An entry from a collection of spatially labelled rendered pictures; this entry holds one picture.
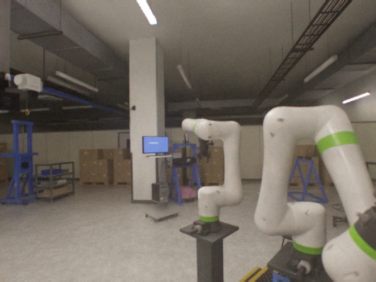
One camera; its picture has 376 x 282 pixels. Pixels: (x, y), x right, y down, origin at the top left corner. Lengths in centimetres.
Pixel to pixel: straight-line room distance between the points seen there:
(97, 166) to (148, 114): 399
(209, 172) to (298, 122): 643
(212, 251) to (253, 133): 715
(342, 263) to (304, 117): 42
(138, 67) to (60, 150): 662
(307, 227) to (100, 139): 926
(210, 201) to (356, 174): 74
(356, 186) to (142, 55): 537
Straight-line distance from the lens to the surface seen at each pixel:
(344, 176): 71
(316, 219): 94
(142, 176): 521
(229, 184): 124
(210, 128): 115
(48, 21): 457
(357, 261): 56
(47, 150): 1144
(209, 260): 131
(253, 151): 817
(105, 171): 833
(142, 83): 540
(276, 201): 82
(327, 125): 76
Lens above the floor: 142
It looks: level
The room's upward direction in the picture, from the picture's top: 1 degrees counter-clockwise
